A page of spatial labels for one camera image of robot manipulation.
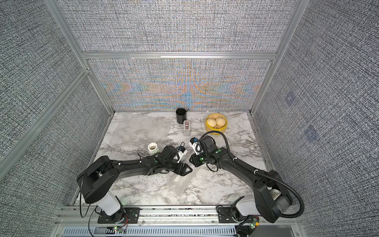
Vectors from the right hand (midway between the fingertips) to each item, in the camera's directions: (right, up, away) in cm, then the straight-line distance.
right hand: (191, 156), depth 83 cm
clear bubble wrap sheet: (-4, -14, -7) cm, 16 cm away
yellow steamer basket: (+14, +15, +21) cm, 29 cm away
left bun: (+15, +20, +23) cm, 34 cm away
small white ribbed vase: (-20, +5, -5) cm, 21 cm away
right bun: (+22, +20, +23) cm, 38 cm away
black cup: (-7, +25, +26) cm, 36 cm away
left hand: (-1, -8, +1) cm, 8 cm away
